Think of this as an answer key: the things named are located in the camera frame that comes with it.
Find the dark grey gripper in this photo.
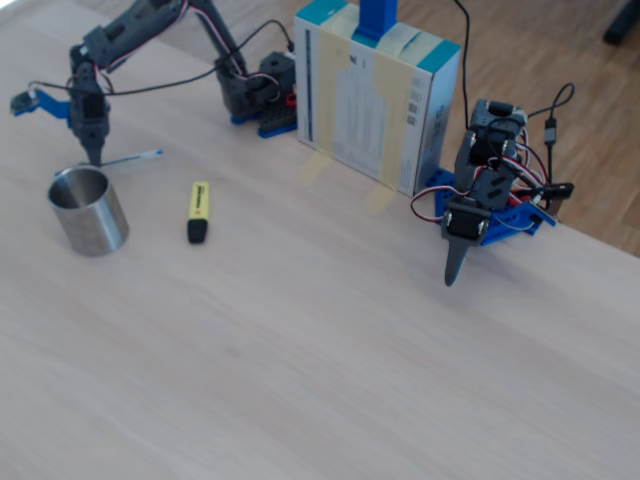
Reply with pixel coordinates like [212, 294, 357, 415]
[70, 93, 112, 167]

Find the grey gripper with black servo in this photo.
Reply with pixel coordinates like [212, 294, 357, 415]
[439, 196, 494, 288]

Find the blue capped ballpoint pen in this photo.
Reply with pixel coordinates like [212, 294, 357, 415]
[53, 148, 165, 177]

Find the black and blue arm base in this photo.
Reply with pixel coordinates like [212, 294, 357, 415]
[229, 49, 300, 139]

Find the silver metal cup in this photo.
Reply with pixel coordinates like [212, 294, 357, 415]
[47, 166, 130, 258]

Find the yellow Stabilo Boss highlighter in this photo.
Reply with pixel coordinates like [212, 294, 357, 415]
[186, 180, 211, 245]

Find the beige masking tape strip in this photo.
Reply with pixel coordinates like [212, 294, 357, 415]
[298, 3, 362, 189]
[363, 22, 424, 218]

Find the white and teal cardboard box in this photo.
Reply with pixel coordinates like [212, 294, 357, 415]
[293, 0, 462, 199]

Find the black furniture foot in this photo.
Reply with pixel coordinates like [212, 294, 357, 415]
[602, 0, 640, 47]

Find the wrist camera on blue bracket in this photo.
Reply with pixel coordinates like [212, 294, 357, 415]
[9, 88, 71, 123]

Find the blue perforated arm base plate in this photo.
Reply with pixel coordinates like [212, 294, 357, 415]
[433, 168, 557, 247]

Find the dark grey robot arm without camera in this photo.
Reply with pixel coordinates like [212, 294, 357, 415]
[452, 98, 531, 211]

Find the dark grey robot arm with camera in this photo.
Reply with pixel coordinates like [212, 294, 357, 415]
[68, 0, 281, 124]

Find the black USB cable with adapter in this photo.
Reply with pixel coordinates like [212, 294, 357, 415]
[524, 82, 576, 201]

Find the long black cable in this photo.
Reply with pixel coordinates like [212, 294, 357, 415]
[452, 0, 474, 129]

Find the blue plastic post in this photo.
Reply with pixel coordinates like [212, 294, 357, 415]
[352, 0, 400, 49]

